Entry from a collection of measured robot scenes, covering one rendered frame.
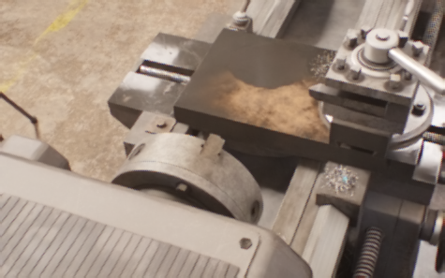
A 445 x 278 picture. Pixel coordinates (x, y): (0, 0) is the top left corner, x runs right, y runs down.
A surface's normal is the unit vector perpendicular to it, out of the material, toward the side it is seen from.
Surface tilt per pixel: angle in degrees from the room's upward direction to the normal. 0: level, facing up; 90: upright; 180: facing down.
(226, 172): 36
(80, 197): 0
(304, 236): 0
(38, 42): 0
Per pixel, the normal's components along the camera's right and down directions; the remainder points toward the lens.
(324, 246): 0.52, -0.42
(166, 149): -0.22, -0.72
